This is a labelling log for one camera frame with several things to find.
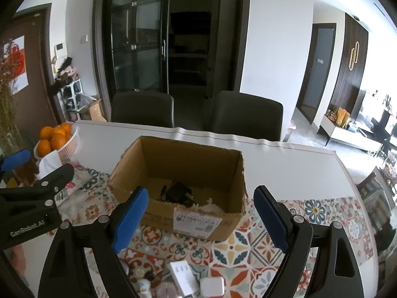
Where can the dark dining chair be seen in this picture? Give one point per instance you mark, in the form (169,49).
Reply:
(142,108)
(248,115)

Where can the red and white door poster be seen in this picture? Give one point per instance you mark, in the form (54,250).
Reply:
(15,62)

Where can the yellow bag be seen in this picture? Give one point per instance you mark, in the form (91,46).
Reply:
(342,117)

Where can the patterned cushion chair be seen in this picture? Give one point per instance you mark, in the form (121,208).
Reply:
(375,198)

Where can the small cardboard box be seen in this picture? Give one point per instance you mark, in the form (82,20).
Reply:
(96,111)

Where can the gold wall ornament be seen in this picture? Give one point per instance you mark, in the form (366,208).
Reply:
(352,59)

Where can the brown entrance door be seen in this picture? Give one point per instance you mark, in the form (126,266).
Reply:
(34,68)

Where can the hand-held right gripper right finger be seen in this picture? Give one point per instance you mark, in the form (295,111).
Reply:
(271,220)

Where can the white wall intercom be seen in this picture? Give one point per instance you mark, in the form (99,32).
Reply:
(59,48)

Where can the white usb hub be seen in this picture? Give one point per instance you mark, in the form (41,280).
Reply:
(181,274)

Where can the black television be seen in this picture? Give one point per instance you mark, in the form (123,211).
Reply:
(359,107)

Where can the white fruit basket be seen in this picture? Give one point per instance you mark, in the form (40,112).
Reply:
(69,149)

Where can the dark shelving unit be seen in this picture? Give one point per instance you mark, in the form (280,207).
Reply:
(189,43)

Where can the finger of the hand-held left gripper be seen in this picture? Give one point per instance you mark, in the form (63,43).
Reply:
(15,159)
(55,177)

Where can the white tv console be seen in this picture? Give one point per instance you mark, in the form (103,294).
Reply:
(347,133)

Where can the colourful patterned table mat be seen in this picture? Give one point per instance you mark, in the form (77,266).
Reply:
(242,254)

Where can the white wall switch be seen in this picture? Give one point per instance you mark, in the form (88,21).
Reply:
(83,38)

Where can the dark slatted wall panel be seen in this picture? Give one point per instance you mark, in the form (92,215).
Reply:
(344,77)

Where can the black power adapter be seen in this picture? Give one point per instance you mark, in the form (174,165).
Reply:
(178,192)

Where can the black framed glass door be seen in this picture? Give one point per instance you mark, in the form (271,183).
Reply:
(136,37)

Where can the brown cardboard box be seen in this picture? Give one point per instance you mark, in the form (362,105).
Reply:
(192,167)

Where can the dried yellow branches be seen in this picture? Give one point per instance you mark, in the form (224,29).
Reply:
(7,115)

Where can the white cube charger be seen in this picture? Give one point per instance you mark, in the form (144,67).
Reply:
(212,287)

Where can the white tissue paper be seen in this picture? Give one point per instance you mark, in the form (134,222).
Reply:
(51,163)

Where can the pile of oranges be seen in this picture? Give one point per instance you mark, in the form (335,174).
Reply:
(57,139)

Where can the dark interior door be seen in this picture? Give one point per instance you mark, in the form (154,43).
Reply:
(319,68)

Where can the white shoe rack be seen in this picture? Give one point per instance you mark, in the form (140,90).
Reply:
(69,94)

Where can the person's left hand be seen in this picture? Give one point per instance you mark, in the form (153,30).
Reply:
(19,259)

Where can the pile of plush toys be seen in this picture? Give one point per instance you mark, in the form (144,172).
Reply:
(66,70)

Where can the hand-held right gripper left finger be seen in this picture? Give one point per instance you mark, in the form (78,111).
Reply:
(130,220)

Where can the small white bottle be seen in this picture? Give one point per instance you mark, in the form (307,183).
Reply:
(144,288)

